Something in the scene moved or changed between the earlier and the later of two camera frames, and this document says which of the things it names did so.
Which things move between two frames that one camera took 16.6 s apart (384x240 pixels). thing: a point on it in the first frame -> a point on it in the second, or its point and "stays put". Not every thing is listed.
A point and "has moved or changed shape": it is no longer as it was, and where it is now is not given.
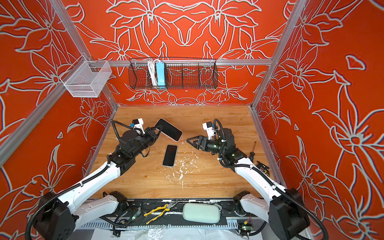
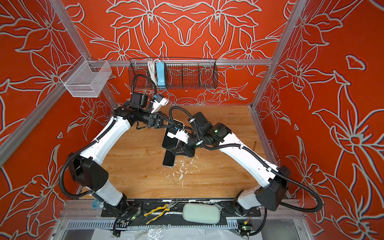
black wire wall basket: (180, 74) stays put
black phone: (169, 129) has moved or changed shape
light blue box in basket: (160, 71) stays put
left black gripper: (149, 131) -> (156, 121)
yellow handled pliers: (165, 206) stays put
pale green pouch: (208, 213) stays put
